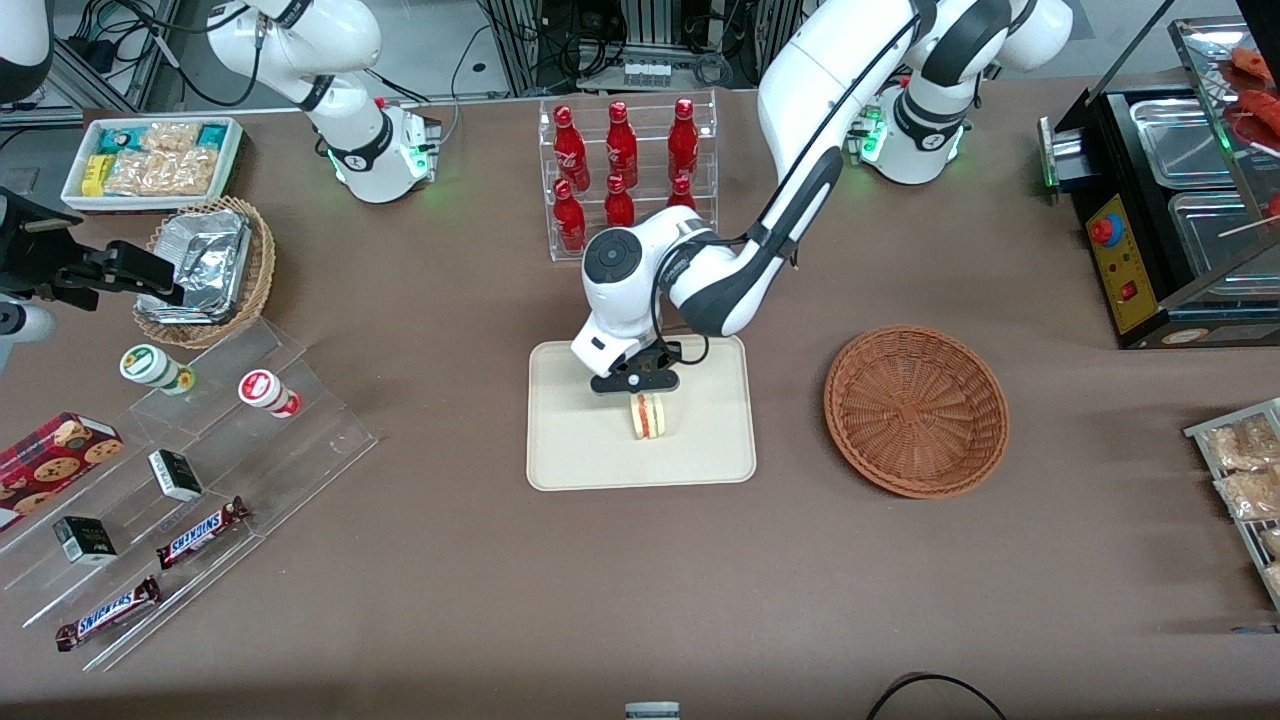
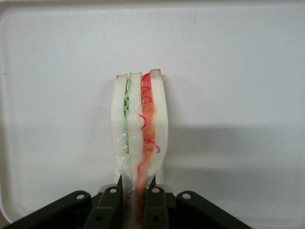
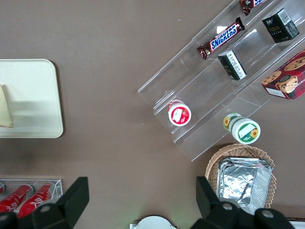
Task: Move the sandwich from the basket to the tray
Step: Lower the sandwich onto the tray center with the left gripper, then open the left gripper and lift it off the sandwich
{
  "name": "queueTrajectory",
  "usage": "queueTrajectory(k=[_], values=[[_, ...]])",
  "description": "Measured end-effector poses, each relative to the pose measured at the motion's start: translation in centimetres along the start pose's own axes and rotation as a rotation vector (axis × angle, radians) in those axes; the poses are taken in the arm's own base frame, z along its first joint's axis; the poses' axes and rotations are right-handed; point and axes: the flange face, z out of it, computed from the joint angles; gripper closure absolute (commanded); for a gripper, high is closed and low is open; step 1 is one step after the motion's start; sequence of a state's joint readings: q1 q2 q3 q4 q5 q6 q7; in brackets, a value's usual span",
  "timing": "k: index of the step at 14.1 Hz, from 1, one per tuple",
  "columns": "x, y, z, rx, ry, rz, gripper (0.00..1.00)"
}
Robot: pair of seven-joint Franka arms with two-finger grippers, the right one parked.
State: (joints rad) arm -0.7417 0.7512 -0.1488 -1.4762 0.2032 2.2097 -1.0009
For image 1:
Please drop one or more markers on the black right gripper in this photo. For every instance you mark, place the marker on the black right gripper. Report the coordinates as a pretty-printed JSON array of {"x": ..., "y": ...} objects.
[{"x": 38, "y": 252}]

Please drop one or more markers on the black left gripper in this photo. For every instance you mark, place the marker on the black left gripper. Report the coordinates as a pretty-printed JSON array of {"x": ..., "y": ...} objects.
[{"x": 644, "y": 358}]

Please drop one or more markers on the triangular sandwich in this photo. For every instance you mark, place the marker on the triangular sandwich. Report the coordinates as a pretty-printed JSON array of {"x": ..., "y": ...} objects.
[{"x": 649, "y": 418}]

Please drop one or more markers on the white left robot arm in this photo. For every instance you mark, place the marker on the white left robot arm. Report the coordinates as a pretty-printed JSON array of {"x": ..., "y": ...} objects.
[{"x": 800, "y": 80}]

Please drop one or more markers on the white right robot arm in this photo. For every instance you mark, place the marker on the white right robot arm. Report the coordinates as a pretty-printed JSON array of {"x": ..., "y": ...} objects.
[{"x": 340, "y": 40}]

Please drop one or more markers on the cream plastic tray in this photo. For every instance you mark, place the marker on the cream plastic tray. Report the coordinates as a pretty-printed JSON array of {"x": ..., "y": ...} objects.
[{"x": 700, "y": 440}]

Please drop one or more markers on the white rectangular snack tray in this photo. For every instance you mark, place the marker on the white rectangular snack tray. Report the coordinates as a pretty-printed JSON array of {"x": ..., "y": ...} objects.
[{"x": 75, "y": 195}]

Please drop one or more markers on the light wicker basket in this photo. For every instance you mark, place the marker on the light wicker basket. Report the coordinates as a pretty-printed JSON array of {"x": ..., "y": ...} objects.
[{"x": 262, "y": 260}]

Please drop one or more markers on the brown wicker basket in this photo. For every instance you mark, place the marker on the brown wicker basket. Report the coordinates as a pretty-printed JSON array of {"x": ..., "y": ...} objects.
[{"x": 915, "y": 410}]

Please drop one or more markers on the aluminium foil container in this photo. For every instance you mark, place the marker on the aluminium foil container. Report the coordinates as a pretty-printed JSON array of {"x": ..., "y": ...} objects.
[{"x": 205, "y": 265}]

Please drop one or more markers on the green cap yogurt bottle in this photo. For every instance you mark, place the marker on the green cap yogurt bottle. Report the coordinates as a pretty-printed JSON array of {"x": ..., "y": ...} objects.
[{"x": 150, "y": 366}]

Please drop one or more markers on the yellow snack packet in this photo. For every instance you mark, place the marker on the yellow snack packet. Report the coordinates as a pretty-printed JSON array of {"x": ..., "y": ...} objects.
[{"x": 95, "y": 175}]

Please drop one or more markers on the clear rice cracker packet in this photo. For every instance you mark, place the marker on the clear rice cracker packet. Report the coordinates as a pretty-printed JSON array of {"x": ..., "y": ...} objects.
[
  {"x": 170, "y": 136},
  {"x": 160, "y": 172}
]

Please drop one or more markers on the teal snack packet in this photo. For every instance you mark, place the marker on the teal snack packet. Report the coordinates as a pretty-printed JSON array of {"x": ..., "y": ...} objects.
[
  {"x": 212, "y": 135},
  {"x": 118, "y": 138}
]

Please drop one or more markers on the red cap yogurt bottle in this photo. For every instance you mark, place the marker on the red cap yogurt bottle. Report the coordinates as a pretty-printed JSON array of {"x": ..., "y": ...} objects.
[{"x": 265, "y": 390}]

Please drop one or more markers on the red cola bottle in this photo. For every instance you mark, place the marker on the red cola bottle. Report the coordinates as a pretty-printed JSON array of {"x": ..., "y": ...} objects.
[
  {"x": 569, "y": 150},
  {"x": 683, "y": 145},
  {"x": 681, "y": 192},
  {"x": 570, "y": 220},
  {"x": 619, "y": 205},
  {"x": 621, "y": 150}
]

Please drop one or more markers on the red cookie box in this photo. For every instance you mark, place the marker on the red cookie box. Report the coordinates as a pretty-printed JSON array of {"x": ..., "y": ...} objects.
[{"x": 50, "y": 465}]

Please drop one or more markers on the small black box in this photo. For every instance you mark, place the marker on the small black box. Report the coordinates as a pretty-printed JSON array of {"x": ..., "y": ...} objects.
[
  {"x": 176, "y": 475},
  {"x": 85, "y": 540}
]

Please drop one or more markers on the clear acrylic stepped stand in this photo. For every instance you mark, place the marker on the clear acrylic stepped stand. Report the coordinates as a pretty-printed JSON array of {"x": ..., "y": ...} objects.
[{"x": 270, "y": 460}]

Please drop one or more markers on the clear acrylic bottle rack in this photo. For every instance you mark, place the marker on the clear acrylic bottle rack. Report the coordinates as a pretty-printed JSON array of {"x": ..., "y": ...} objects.
[{"x": 650, "y": 130}]

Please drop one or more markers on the snickers chocolate bar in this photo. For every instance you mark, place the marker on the snickers chocolate bar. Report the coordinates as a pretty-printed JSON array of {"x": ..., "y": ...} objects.
[
  {"x": 108, "y": 612},
  {"x": 200, "y": 532}
]

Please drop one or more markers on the small grey white device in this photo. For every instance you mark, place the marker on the small grey white device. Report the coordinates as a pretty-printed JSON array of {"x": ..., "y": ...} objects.
[{"x": 652, "y": 711}]

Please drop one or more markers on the white power strip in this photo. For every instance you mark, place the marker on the white power strip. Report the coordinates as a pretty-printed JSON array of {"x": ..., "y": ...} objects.
[{"x": 646, "y": 73}]

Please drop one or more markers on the black food warmer machine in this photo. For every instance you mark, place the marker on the black food warmer machine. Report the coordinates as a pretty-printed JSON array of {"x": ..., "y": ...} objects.
[{"x": 1130, "y": 280}]

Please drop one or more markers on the clear cracker bag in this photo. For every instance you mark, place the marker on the clear cracker bag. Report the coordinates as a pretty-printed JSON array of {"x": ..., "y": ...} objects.
[
  {"x": 1272, "y": 543},
  {"x": 1250, "y": 495},
  {"x": 1240, "y": 445},
  {"x": 1274, "y": 580}
]

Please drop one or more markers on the orange sausage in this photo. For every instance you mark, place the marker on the orange sausage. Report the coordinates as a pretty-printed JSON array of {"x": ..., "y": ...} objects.
[
  {"x": 1262, "y": 110},
  {"x": 1252, "y": 65}
]

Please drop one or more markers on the aluminium frame rack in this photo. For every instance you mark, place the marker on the aluminium frame rack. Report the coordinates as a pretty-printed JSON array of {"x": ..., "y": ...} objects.
[{"x": 640, "y": 25}]

